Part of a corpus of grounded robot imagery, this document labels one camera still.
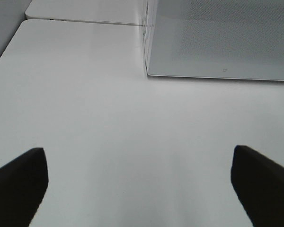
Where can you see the white microwave oven body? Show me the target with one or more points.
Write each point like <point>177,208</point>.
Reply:
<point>147,15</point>

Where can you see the white microwave door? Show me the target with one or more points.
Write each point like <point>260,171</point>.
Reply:
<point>223,39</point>

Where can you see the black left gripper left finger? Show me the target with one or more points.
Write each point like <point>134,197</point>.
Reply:
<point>23,184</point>

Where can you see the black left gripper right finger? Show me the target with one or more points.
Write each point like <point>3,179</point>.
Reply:
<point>259,185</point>

